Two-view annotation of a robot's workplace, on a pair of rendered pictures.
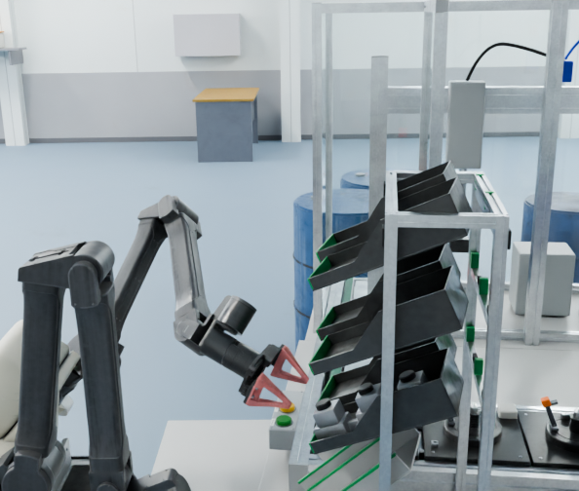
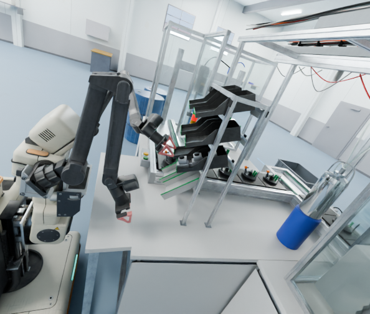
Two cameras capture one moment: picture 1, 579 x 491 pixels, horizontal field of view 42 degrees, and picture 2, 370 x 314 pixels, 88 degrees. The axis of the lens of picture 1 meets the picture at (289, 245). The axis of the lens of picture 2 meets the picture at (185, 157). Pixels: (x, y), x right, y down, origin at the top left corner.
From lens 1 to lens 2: 0.58 m
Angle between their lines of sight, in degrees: 26
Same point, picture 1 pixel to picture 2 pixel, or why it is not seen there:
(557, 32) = (237, 58)
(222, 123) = (99, 61)
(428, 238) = (241, 108)
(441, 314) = (235, 134)
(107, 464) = (112, 171)
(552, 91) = (230, 75)
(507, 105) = not seen: hidden behind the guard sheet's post
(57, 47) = (38, 14)
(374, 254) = (222, 109)
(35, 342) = (90, 114)
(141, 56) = (72, 29)
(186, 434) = not seen: hidden behind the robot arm
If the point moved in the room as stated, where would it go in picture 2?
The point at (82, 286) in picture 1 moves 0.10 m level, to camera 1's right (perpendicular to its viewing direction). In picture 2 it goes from (123, 93) to (154, 100)
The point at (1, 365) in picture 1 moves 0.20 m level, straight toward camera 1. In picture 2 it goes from (58, 122) to (71, 146)
